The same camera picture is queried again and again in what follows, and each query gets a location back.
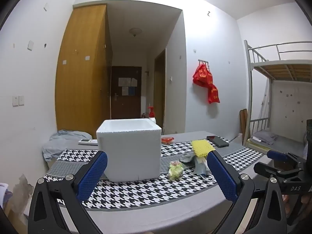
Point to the small white door notice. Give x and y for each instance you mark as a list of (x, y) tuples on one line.
[(134, 82)]

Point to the grey bedding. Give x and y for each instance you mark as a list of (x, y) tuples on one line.
[(265, 136)]

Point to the metal wall hook rack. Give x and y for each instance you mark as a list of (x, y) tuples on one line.
[(203, 61)]

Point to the dark brown door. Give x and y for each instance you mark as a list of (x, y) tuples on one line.
[(126, 104)]

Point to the white blank wall plate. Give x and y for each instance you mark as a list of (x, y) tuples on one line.
[(30, 45)]

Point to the blue face mask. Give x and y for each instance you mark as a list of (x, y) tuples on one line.
[(201, 168)]

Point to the houndstooth table runner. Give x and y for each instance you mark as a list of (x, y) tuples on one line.
[(146, 195)]

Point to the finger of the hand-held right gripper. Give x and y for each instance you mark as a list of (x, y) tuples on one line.
[(277, 155), (268, 169)]

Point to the red snack packet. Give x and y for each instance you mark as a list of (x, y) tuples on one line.
[(167, 140)]

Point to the person's right hand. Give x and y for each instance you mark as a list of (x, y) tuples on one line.
[(287, 204)]

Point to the white remote control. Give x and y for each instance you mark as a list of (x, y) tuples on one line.
[(87, 141)]

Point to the wooden side door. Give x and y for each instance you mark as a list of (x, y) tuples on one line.
[(159, 92)]

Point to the white foam box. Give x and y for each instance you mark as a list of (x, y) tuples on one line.
[(129, 156)]

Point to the red plastic bag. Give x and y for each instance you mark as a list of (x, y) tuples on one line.
[(201, 76), (213, 93)]

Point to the white red pump bottle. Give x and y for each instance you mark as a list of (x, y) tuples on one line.
[(152, 119)]

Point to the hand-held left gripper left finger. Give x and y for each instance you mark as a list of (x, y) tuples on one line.
[(93, 175)]

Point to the light blue crumpled cloth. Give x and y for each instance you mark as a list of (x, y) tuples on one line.
[(63, 141)]

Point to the loose printed papers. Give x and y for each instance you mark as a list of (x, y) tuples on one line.
[(4, 195)]

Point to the wooden wardrobe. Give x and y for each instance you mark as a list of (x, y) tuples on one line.
[(80, 78)]

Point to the round ceiling lamp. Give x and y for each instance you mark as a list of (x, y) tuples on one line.
[(135, 31)]

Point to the pale green soft toy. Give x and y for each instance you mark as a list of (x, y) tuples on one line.
[(175, 170)]

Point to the black smartphone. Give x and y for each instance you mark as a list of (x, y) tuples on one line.
[(218, 141)]

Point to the leaning wooden boards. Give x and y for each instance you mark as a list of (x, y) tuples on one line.
[(243, 121)]

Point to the grey sock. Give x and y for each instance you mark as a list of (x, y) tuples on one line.
[(187, 157)]

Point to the yellow knitted cloth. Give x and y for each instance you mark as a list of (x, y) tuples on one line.
[(201, 147)]

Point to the grey metal bunk bed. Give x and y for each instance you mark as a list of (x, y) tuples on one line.
[(280, 69)]

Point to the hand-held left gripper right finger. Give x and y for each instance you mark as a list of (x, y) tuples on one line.
[(221, 175)]

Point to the blue door notice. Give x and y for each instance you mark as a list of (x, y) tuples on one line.
[(128, 91)]

